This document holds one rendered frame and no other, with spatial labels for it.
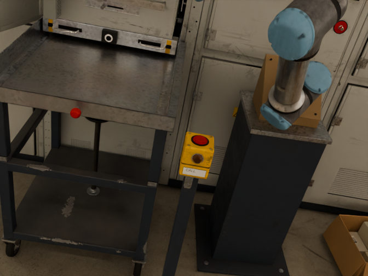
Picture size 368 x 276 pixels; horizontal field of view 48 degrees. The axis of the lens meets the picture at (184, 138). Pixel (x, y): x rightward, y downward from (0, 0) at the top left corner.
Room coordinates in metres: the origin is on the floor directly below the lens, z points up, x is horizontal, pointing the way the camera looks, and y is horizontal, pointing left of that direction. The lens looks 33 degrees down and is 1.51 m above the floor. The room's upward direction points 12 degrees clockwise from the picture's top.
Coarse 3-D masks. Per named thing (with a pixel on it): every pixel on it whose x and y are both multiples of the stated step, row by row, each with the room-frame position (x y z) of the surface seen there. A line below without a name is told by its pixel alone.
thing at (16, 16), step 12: (0, 0) 1.55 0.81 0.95; (12, 0) 1.61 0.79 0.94; (24, 0) 1.68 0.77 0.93; (36, 0) 1.75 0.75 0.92; (0, 12) 1.55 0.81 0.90; (12, 12) 1.61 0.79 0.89; (24, 12) 1.68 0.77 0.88; (36, 12) 1.75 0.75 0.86; (0, 24) 1.55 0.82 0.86; (12, 24) 1.57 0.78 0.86; (24, 24) 1.64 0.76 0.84
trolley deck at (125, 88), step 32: (32, 64) 1.28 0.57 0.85; (64, 64) 1.33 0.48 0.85; (96, 64) 1.39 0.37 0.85; (128, 64) 1.45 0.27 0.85; (160, 64) 1.51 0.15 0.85; (0, 96) 1.09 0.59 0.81; (32, 96) 1.10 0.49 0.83; (64, 96) 1.11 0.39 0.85; (96, 96) 1.15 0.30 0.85; (128, 96) 1.20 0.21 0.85; (160, 128) 1.12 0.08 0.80
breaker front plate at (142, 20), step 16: (64, 0) 1.57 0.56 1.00; (80, 0) 1.57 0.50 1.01; (96, 0) 1.57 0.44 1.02; (160, 0) 1.59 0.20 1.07; (176, 0) 1.59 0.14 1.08; (64, 16) 1.57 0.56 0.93; (80, 16) 1.57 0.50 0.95; (96, 16) 1.57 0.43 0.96; (112, 16) 1.58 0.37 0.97; (128, 16) 1.58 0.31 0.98; (144, 16) 1.59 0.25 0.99; (160, 16) 1.59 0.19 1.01; (144, 32) 1.59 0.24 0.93; (160, 32) 1.59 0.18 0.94
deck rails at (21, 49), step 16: (32, 32) 1.46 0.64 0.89; (48, 32) 1.58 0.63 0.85; (16, 48) 1.30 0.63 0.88; (32, 48) 1.40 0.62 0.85; (0, 64) 1.17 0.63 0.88; (16, 64) 1.25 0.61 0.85; (176, 64) 1.53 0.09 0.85; (0, 80) 1.12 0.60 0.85; (160, 96) 1.24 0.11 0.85; (160, 112) 1.13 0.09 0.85
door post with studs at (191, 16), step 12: (192, 0) 1.80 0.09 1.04; (192, 12) 1.80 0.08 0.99; (192, 24) 1.80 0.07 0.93; (192, 36) 1.80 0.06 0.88; (192, 48) 1.80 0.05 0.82; (180, 96) 1.80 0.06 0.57; (180, 108) 1.80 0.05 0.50; (168, 144) 1.80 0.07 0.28; (168, 156) 1.80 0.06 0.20; (168, 168) 1.80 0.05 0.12
